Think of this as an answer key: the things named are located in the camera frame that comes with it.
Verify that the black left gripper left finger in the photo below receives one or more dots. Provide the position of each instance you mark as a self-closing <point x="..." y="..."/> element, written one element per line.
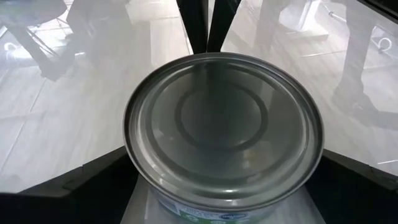
<point x="62" y="208"/>

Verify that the silver-lidded green tuna can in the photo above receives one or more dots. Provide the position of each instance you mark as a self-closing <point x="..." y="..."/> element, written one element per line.
<point x="224" y="130"/>

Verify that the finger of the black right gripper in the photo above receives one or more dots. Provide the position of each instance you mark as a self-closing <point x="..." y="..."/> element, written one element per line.
<point x="194" y="25"/>
<point x="224" y="21"/>

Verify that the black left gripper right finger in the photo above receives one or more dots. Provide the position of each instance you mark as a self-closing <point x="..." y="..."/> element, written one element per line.
<point x="357" y="199"/>

